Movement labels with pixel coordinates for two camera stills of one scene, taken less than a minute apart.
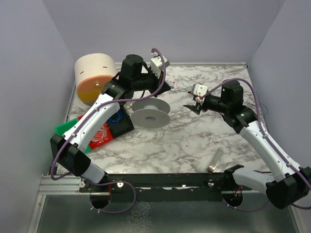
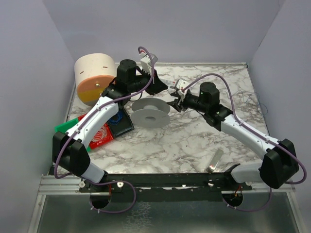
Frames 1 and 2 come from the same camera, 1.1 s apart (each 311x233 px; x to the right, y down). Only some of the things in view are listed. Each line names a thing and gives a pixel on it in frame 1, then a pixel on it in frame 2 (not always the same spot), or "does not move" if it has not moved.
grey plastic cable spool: (150, 113) does not move
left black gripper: (159, 81) does not move
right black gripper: (199, 106) → (181, 101)
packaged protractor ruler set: (171, 83) does not move
